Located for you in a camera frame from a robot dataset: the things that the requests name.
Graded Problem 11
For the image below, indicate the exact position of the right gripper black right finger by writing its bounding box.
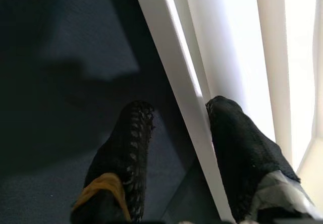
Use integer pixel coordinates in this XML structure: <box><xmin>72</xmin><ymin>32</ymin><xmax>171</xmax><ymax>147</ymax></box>
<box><xmin>205</xmin><ymin>95</ymin><xmax>316</xmax><ymax>223</ymax></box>

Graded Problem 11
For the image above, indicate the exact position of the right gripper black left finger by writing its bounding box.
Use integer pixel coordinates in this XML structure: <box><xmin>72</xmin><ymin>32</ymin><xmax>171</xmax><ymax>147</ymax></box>
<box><xmin>70</xmin><ymin>100</ymin><xmax>155</xmax><ymax>224</ymax></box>

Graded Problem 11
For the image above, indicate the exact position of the white plastic table top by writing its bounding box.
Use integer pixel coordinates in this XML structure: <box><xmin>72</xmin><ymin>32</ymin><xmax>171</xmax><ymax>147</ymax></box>
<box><xmin>131</xmin><ymin>0</ymin><xmax>323</xmax><ymax>222</ymax></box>

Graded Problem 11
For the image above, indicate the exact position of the black tablecloth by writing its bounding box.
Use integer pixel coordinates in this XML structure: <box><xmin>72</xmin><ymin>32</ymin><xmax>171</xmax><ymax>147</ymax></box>
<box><xmin>0</xmin><ymin>0</ymin><xmax>220</xmax><ymax>224</ymax></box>

